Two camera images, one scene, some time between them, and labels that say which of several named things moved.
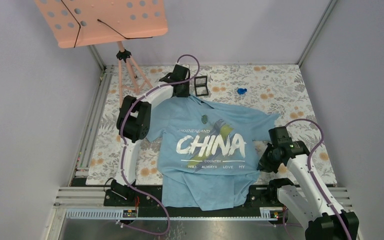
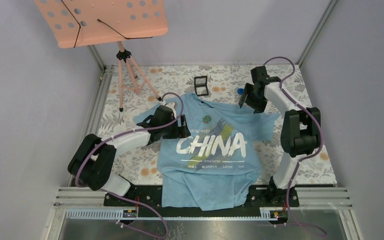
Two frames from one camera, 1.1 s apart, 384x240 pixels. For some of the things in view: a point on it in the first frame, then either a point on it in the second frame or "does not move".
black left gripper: x=186 y=93 → x=179 y=131
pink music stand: x=80 y=23 does not move
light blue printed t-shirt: x=207 y=158 does not move
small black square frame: x=201 y=85 does not move
